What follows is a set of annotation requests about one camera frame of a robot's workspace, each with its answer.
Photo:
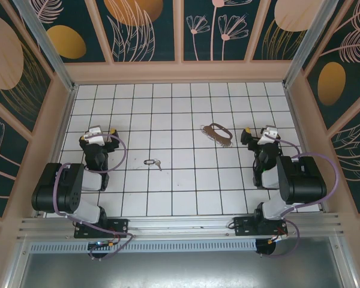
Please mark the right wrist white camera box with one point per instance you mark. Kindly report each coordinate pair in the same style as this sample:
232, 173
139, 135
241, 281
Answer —
267, 138

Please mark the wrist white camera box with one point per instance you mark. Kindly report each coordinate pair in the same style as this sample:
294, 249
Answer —
267, 138
94, 138

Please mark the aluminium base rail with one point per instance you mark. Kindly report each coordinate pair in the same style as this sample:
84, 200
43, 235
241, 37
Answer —
180, 229

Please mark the brown leather key holder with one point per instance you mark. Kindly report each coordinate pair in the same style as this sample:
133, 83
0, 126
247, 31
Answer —
210, 129

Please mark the dark floral wall panel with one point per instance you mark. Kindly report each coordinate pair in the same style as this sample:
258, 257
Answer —
333, 84
282, 30
357, 162
3, 156
12, 60
138, 30
222, 30
78, 30

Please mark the silver key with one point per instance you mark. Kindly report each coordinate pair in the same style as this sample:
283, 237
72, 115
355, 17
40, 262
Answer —
159, 165

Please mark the aluminium frame post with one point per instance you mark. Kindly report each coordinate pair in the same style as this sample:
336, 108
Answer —
309, 45
48, 45
13, 267
345, 267

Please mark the grey metal base plate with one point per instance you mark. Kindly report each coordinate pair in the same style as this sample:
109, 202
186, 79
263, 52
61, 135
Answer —
180, 270

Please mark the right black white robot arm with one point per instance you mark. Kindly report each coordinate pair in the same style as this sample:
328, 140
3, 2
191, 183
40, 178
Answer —
303, 180

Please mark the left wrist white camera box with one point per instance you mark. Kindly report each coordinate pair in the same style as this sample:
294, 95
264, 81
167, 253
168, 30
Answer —
94, 138

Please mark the keyring with black tag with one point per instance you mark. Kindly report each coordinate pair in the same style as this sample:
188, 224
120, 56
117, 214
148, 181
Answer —
149, 162

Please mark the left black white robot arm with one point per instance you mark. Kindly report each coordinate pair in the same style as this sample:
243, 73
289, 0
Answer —
63, 186

